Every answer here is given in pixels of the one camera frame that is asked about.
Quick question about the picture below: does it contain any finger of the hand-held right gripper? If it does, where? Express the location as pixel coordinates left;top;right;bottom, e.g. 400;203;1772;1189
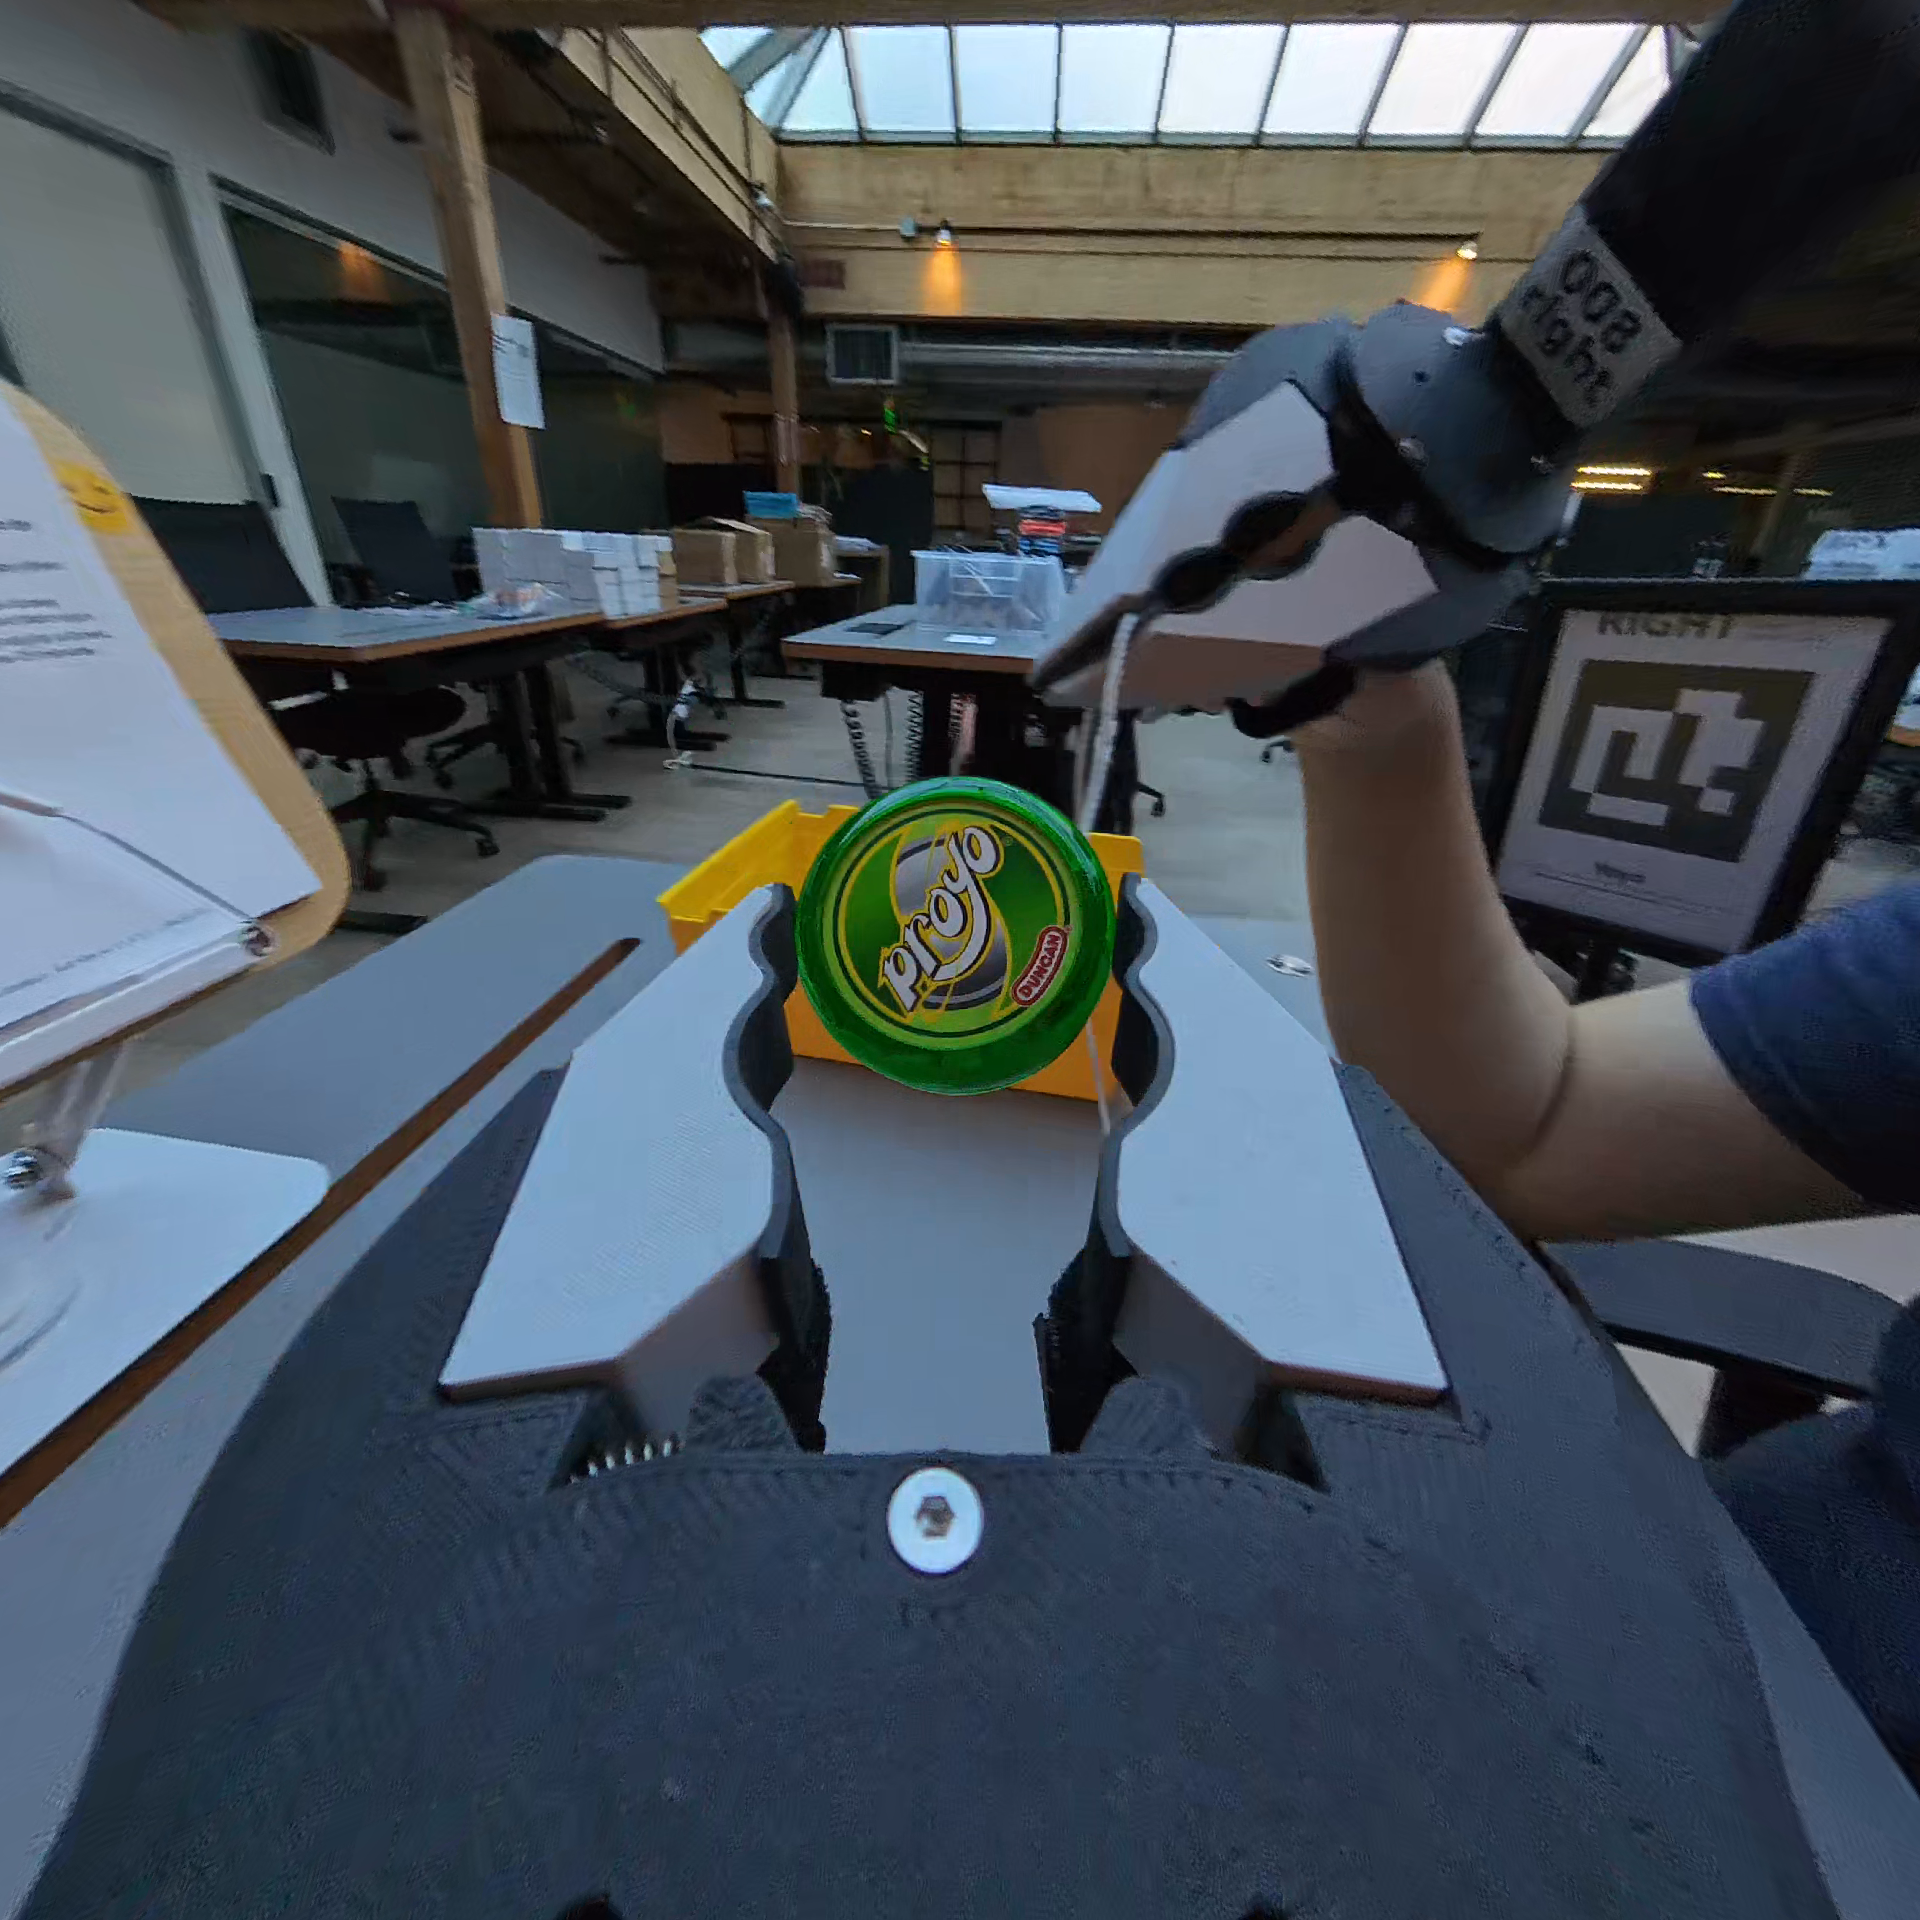
1028;514;1446;717
1032;378;1361;678

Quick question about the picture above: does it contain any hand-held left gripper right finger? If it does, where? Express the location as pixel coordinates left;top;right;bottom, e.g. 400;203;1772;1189
1035;877;1452;1454

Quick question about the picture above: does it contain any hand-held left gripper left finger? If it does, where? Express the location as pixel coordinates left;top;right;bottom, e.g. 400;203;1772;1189
439;883;832;1453

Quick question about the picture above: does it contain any white yoyo string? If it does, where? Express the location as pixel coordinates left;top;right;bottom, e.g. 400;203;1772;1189
1077;606;1147;1147

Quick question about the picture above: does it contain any green yoyo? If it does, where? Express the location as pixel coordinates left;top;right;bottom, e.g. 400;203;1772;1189
794;777;1122;1099

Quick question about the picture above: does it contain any person's right forearm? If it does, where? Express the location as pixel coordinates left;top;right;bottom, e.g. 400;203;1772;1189
1302;787;1870;1249

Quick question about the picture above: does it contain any person's right hand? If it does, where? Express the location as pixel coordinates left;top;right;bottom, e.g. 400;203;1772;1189
1293;660;1468;801

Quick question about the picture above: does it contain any clear plastic bin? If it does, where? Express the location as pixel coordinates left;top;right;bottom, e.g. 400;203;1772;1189
911;546;1077;636

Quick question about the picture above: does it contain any yellow plastic bin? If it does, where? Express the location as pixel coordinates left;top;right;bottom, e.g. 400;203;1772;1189
656;798;1147;1106

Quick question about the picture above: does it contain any grey desk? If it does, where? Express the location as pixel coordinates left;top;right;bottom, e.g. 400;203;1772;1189
780;603;1087;801

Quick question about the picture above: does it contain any black framed marker sign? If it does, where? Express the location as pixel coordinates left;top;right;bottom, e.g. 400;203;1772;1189
1494;577;1920;1001

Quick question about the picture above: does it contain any black office chair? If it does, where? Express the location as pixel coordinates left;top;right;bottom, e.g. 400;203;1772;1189
1544;1233;1910;1460

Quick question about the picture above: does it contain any white stand base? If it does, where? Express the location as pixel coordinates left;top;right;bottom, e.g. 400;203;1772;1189
0;1124;332;1483

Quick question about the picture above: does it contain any black swivel chair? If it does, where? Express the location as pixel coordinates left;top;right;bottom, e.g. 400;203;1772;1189
135;494;500;898

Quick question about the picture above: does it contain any person's dark blue shirt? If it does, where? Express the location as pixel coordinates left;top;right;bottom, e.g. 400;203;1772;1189
1693;883;1920;1788

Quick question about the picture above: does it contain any long wood-edged desk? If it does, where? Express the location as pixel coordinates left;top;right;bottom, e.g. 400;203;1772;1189
210;596;733;823

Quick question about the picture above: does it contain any wooden clipboard stand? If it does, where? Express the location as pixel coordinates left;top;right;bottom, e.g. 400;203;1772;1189
0;383;354;1053

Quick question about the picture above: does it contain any stack of white boxes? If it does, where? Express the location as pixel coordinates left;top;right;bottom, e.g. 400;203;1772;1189
471;524;682;622

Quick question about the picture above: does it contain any wooden clipboard with instruction sheet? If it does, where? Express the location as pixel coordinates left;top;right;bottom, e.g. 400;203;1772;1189
0;392;327;1038

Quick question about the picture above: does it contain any wooden pillar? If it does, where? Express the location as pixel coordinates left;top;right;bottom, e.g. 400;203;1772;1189
391;0;548;531

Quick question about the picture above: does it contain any metal wire page holder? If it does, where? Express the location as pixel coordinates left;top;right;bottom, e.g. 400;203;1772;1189
0;787;281;970

